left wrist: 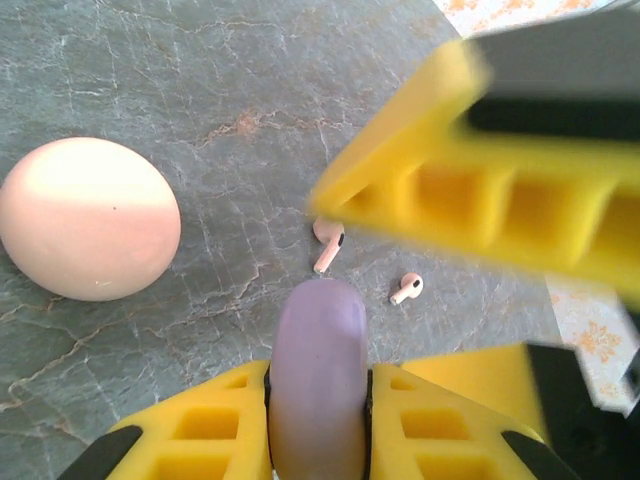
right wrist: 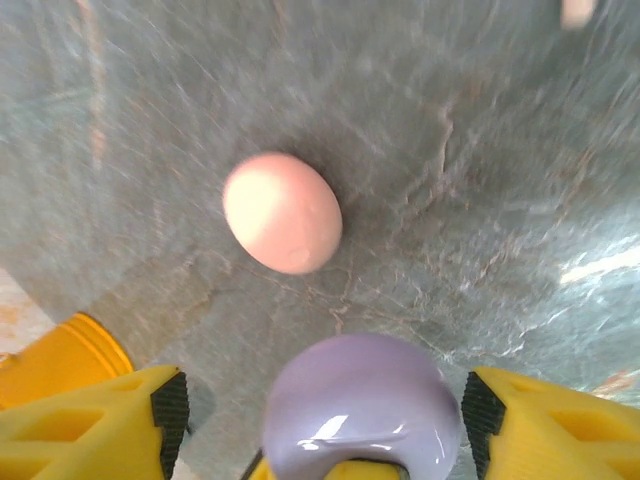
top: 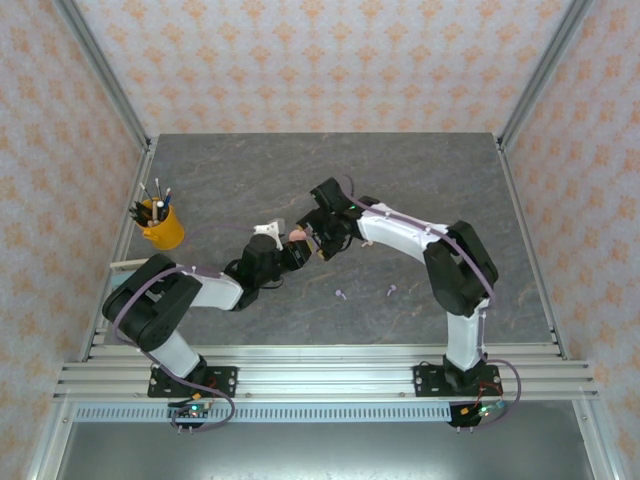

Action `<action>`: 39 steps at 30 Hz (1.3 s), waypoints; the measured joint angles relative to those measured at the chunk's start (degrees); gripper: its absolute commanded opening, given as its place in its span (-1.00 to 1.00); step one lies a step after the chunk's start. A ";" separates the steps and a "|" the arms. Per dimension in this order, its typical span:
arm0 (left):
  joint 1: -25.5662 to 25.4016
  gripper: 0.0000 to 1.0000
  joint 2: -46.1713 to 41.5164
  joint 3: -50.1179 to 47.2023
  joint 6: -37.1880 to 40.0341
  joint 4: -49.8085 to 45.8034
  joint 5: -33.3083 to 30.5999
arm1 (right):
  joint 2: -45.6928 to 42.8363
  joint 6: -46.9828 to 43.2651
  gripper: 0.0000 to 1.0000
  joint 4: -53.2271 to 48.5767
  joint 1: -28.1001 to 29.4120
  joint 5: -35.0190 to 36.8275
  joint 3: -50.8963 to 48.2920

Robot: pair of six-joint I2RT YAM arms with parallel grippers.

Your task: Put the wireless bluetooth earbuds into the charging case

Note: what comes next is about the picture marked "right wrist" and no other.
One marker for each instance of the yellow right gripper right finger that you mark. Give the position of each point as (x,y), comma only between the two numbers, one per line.
(560,440)

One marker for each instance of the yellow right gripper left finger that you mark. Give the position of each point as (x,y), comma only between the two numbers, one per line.
(75,440)

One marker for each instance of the purple earbud charging case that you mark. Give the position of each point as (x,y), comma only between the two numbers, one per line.
(360,390)

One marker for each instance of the pink earbud charging case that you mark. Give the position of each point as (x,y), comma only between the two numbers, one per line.
(280,215)

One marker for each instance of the yellow pen holder cup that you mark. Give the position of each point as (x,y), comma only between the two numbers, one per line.
(60,360)

